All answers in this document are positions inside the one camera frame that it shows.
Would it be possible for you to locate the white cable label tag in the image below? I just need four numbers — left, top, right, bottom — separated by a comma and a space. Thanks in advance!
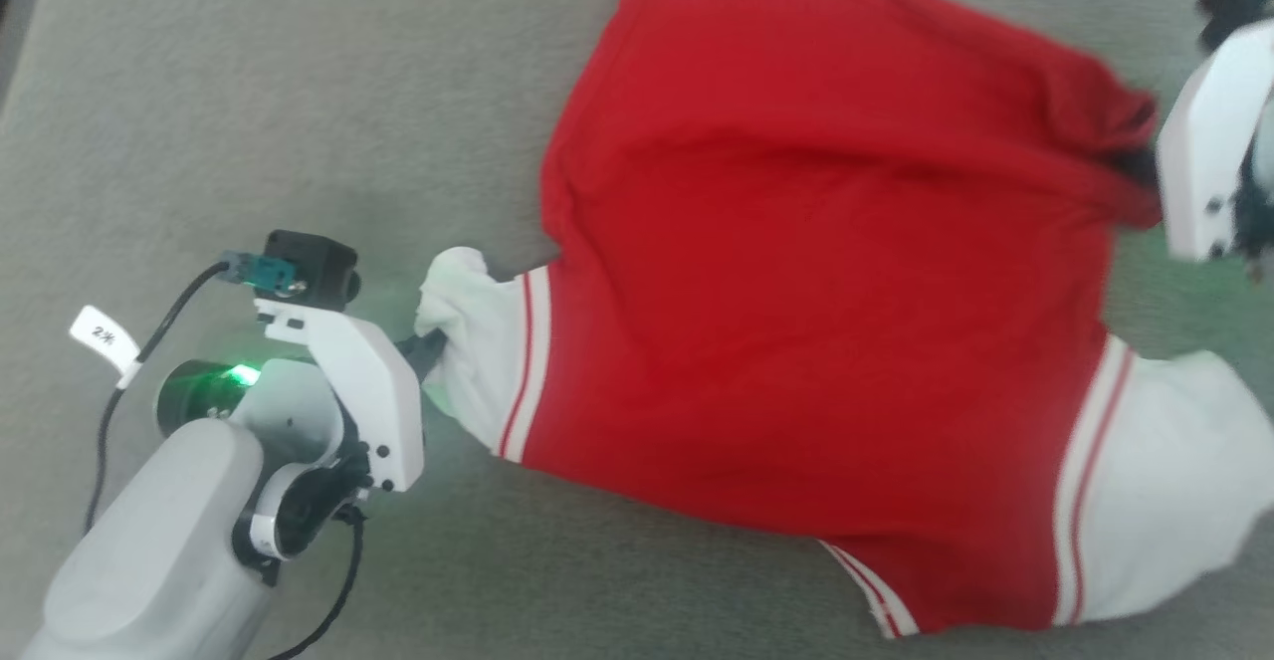
68, 305, 142, 389

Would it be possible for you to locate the red and white jersey shirt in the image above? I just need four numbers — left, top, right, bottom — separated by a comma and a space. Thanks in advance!
413, 0, 1274, 638

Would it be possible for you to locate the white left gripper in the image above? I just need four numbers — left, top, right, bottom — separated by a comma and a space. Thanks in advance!
237, 300, 449, 495

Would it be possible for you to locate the black cable with teal connector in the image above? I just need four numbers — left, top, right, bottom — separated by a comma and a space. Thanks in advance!
85, 250, 300, 537

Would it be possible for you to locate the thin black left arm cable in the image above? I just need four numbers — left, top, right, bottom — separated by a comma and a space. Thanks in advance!
267, 506, 366, 660

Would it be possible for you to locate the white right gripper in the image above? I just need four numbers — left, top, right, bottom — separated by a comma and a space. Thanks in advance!
1110, 21, 1274, 278

